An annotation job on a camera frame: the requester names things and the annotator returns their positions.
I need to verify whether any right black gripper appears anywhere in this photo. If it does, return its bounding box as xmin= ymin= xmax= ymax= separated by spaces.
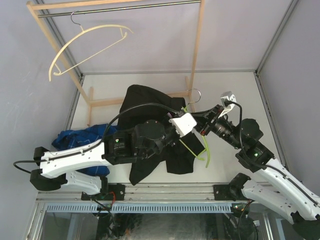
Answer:
xmin=188 ymin=104 xmax=242 ymax=149

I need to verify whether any green hanger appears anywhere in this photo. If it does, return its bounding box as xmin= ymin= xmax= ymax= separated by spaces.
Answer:
xmin=179 ymin=88 xmax=211 ymax=168

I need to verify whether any black shirt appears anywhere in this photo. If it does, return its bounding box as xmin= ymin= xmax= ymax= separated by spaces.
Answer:
xmin=117 ymin=84 xmax=202 ymax=185

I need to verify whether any blue plaid shirt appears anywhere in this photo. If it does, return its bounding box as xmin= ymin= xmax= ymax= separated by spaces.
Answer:
xmin=51 ymin=122 xmax=121 ymax=177

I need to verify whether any wooden clothes rack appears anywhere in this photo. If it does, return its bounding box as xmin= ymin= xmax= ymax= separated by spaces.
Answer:
xmin=26 ymin=0 xmax=205 ymax=129

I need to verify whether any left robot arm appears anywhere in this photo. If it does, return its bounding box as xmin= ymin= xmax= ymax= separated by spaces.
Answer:
xmin=30 ymin=119 xmax=184 ymax=200

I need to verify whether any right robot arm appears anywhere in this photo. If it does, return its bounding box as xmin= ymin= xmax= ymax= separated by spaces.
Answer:
xmin=192 ymin=105 xmax=320 ymax=240

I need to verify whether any cream hanger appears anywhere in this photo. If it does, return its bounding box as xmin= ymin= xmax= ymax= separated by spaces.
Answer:
xmin=48 ymin=11 xmax=139 ymax=81

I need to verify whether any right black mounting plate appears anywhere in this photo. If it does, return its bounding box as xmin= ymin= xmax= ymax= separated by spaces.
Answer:
xmin=213 ymin=184 xmax=241 ymax=201

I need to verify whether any black mounting plate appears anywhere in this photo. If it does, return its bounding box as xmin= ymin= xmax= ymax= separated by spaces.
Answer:
xmin=213 ymin=184 xmax=241 ymax=201
xmin=92 ymin=183 xmax=126 ymax=201

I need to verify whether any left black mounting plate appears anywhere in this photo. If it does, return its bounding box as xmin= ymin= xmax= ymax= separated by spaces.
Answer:
xmin=92 ymin=183 xmax=126 ymax=201

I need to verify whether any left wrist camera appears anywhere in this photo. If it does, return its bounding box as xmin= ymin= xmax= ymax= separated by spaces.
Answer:
xmin=169 ymin=113 xmax=197 ymax=138

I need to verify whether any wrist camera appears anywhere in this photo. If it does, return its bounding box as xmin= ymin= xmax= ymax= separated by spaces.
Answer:
xmin=169 ymin=113 xmax=197 ymax=138
xmin=219 ymin=91 xmax=237 ymax=118

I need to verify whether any left camera cable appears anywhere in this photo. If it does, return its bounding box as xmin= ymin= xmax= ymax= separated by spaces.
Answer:
xmin=12 ymin=103 xmax=182 ymax=175

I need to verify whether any camera cable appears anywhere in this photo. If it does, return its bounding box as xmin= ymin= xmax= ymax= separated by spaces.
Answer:
xmin=12 ymin=103 xmax=182 ymax=175
xmin=227 ymin=101 xmax=320 ymax=206

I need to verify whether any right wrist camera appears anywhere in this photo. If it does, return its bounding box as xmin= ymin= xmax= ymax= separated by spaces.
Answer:
xmin=219 ymin=91 xmax=237 ymax=118

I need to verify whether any right camera cable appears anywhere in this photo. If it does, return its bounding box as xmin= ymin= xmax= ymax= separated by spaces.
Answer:
xmin=227 ymin=101 xmax=320 ymax=206

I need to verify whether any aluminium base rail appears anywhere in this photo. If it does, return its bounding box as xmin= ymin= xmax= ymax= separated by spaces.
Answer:
xmin=36 ymin=181 xmax=310 ymax=203

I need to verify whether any grey slotted cable duct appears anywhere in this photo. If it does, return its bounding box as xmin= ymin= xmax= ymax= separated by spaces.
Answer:
xmin=45 ymin=202 xmax=244 ymax=214

